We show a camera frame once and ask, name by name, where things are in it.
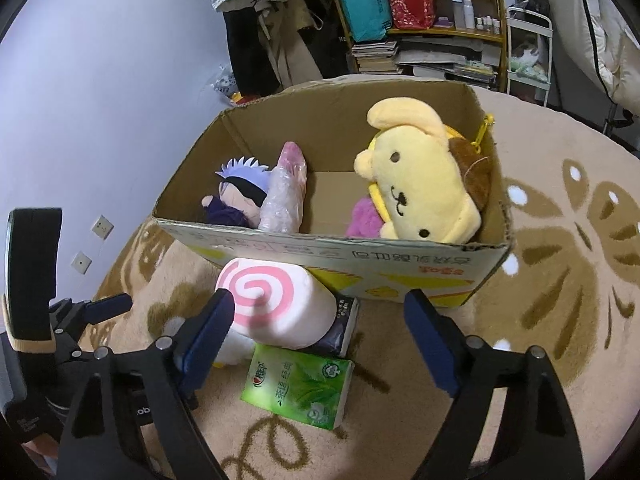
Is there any wooden shelf unit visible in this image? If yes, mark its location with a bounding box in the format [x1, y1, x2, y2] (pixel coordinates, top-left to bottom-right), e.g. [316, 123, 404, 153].
[335, 0, 506, 91]

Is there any pink swirl roll pillow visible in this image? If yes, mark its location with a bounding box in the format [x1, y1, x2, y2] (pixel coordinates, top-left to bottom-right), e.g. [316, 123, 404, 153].
[216, 258, 337, 350]

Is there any stack of books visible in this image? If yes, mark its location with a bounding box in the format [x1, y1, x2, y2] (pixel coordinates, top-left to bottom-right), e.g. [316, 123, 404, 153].
[350, 41, 400, 74]

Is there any pink fluffy plush toy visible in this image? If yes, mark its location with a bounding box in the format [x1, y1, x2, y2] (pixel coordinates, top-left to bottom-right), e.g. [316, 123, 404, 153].
[346, 197, 384, 238]

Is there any pink tissue pack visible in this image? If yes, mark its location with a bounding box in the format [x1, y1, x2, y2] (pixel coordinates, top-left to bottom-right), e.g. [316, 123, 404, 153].
[258, 141, 307, 234]

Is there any black Face tissue pack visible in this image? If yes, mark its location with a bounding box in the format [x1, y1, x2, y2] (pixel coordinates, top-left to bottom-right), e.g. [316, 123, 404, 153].
[306, 294, 360, 358]

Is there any open cardboard box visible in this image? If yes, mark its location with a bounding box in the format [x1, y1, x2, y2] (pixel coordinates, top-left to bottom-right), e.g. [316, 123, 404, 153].
[153, 76, 512, 307]

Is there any upper white wall socket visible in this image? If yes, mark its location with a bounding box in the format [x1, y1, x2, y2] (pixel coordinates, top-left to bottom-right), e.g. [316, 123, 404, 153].
[91, 216, 114, 240]

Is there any green tissue pack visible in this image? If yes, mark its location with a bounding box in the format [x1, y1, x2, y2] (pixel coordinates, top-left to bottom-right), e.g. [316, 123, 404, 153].
[241, 344, 354, 430]

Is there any white wall socket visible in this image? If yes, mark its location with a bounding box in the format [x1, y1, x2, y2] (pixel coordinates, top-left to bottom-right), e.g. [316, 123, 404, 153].
[70, 252, 92, 275]
[91, 216, 114, 240]

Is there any red patterned bag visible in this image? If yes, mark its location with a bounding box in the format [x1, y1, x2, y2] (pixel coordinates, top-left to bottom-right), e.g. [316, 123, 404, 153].
[380, 0, 442, 32]

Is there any black hanging garment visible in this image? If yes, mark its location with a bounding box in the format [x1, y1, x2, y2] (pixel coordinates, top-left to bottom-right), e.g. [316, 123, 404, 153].
[222, 8, 281, 98]

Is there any plastic bag of toys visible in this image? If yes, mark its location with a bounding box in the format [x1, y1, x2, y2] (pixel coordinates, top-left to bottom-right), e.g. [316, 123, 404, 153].
[209, 64, 247, 106]

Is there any yellow dog plush toy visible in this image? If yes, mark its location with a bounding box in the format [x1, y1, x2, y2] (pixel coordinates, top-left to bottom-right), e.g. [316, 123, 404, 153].
[354, 98, 491, 245]

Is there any purple haired plush doll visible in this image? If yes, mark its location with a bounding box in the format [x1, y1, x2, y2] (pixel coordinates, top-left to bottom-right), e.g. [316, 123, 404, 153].
[201, 157, 270, 229]

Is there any white metal trolley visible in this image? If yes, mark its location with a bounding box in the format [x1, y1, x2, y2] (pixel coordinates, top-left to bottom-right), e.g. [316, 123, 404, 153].
[506, 6, 553, 107]

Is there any beige hanging coat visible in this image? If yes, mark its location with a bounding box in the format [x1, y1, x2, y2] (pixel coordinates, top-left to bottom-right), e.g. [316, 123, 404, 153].
[258, 0, 322, 88]

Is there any lower white wall socket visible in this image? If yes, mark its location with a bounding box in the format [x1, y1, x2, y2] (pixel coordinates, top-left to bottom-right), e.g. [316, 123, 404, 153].
[70, 252, 92, 275]

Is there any teal bag on shelf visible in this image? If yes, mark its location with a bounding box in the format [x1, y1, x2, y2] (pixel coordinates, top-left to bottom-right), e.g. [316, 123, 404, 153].
[340, 0, 393, 42]

